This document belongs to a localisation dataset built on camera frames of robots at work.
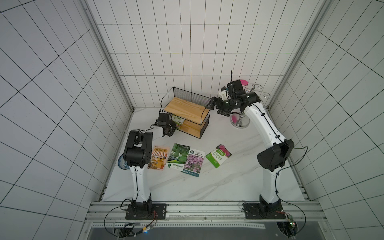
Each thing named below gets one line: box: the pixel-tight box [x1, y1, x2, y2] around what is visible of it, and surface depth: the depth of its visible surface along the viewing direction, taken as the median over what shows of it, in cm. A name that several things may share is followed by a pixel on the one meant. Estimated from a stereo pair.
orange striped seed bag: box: [147, 145, 170, 171], surface depth 94 cm
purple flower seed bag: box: [181, 148, 206, 177], surface depth 92 cm
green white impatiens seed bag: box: [205, 144, 233, 169], surface depth 94 cm
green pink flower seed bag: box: [171, 115, 186, 130], surface depth 108 cm
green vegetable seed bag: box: [165, 142, 191, 171], surface depth 94 cm
